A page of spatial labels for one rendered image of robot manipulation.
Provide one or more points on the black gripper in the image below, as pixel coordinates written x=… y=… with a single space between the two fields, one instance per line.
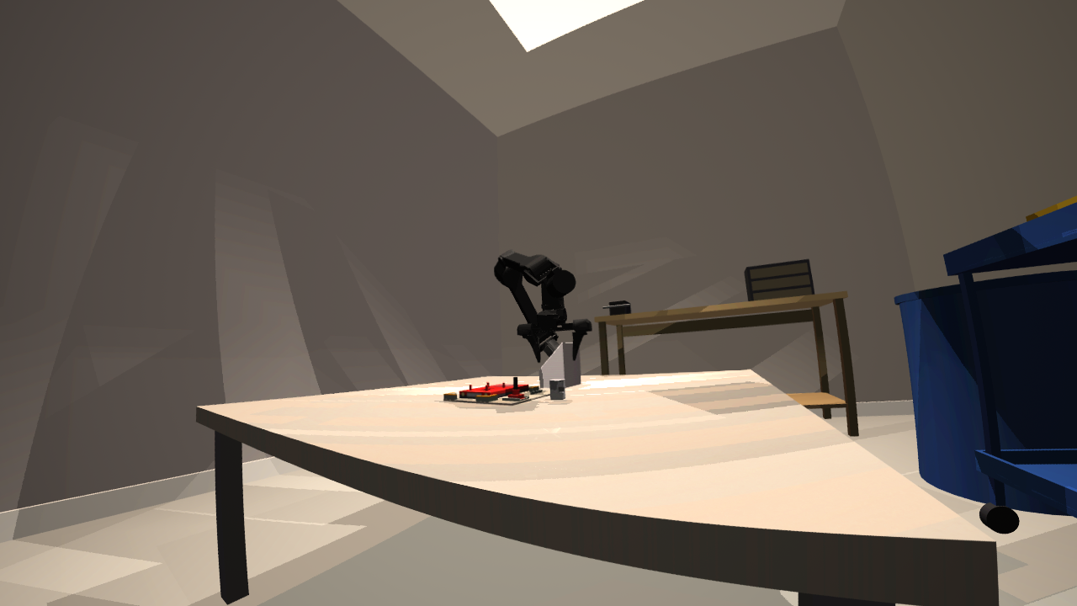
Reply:
x=529 y=331

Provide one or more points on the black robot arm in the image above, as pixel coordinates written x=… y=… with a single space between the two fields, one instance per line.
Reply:
x=510 y=269

